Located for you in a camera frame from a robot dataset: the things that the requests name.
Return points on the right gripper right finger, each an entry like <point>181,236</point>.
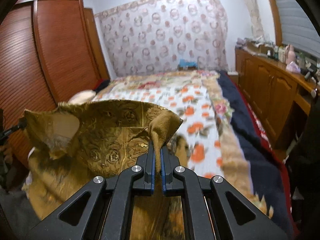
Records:
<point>213,208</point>

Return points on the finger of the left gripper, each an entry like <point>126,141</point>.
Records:
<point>21,125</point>

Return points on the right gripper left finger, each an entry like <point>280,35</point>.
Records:
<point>102,209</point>

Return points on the brown gold patterned garment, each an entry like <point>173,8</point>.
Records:
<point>74,143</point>

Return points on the navy blue blanket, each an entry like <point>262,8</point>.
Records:
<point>252,144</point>

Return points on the yellow plush toy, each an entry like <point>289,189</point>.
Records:
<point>82,97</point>

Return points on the red blanket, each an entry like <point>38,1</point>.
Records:
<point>267,139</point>

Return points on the wooden louvered wardrobe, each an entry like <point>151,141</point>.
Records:
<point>50,51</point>

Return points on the orange print white sheet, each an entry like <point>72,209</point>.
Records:
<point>192,104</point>

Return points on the wooden sideboard cabinet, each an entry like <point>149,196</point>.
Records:
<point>280,99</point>

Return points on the floral bed quilt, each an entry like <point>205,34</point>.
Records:
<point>236,168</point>

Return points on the box with blue cloth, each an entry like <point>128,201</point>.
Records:
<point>187,65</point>

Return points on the pink tissue pack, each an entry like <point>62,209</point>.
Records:
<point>293,68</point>

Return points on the pink circle patterned curtain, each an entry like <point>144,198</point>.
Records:
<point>152,36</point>

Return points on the cardboard box on sideboard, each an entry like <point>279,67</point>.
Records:
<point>260,48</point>

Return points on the grey window blind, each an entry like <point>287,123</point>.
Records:
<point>297,28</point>

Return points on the beige tied side curtain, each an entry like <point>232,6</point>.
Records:
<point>257,27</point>

